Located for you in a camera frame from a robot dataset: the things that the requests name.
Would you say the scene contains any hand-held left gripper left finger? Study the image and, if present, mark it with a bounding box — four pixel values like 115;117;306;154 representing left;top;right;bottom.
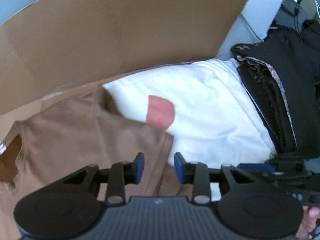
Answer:
62;152;145;205

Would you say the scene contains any brown printed t-shirt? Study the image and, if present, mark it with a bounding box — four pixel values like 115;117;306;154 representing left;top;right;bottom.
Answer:
0;89;194;240

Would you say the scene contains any person's right hand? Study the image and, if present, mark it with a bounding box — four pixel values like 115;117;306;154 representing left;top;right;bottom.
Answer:
299;206;320;235

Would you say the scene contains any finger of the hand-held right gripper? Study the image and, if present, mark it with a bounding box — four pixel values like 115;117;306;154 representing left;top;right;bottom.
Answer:
237;163;274;173

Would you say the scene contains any folded cardboard sheet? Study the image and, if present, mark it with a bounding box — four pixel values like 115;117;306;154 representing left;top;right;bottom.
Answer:
0;0;253;153

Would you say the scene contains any cream bear print blanket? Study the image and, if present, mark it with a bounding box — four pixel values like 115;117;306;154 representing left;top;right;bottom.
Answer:
102;58;277;200

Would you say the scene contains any leopard print cloth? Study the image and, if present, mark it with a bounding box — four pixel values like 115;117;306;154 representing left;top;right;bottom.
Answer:
231;42;269;67

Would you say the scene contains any black folded garment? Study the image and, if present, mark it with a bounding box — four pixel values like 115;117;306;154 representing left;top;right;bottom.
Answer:
230;25;320;159

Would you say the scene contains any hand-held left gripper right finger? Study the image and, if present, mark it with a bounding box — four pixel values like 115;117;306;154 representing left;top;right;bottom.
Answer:
174;152;254;205

